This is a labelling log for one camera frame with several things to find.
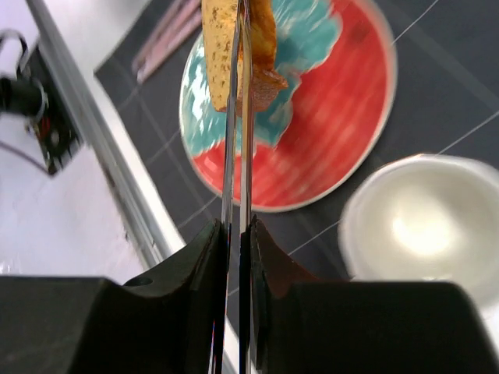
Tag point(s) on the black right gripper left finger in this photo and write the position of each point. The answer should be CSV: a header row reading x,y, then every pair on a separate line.
x,y
168,319

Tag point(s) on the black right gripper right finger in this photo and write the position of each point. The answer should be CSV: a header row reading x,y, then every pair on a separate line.
x,y
303,324

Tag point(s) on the toasted bread slice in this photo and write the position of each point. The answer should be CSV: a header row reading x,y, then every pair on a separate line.
x,y
218,22

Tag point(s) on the white bowl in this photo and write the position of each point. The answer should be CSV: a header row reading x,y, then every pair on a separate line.
x,y
426,218

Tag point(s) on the red and teal plate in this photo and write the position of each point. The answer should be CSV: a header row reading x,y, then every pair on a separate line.
x,y
339,60

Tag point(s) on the black electronic device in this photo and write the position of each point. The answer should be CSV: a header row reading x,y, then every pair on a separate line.
x,y
32,94

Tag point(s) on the dark checked placemat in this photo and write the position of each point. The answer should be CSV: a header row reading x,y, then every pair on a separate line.
x,y
447,101

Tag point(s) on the pink chopsticks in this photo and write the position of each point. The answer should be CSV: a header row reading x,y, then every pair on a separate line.
x,y
179,21

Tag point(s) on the aluminium frame rail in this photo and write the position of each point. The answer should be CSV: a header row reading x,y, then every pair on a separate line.
x,y
75,38

